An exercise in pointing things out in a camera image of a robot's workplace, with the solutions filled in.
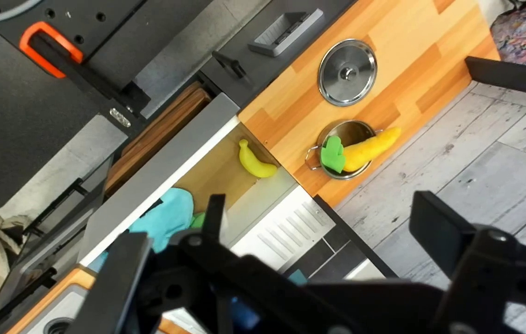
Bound orange and black clamp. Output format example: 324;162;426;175
18;21;152;116

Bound brown wooden board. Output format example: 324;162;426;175
104;83;212;196

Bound drawer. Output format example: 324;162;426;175
77;93;298;270

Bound yellow plush carrot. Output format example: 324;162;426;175
321;127;403;174

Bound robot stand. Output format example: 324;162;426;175
0;0;219;210

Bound black beam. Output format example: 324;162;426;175
465;56;526;99

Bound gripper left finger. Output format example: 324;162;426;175
65;194;338;334

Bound yellow toy banana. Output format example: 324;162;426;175
238;139;278;179

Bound silver pot lid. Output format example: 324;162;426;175
318;39;378;107

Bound silver pot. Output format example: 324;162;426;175
305;120;383;180

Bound sink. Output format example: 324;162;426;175
24;285;89;334

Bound teal cloth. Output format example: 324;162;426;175
87;187;195;274

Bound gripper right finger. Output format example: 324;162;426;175
409;190;526;334

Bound grey tray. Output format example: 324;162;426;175
247;8;325;58

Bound toy kitchen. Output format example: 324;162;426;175
0;0;501;334

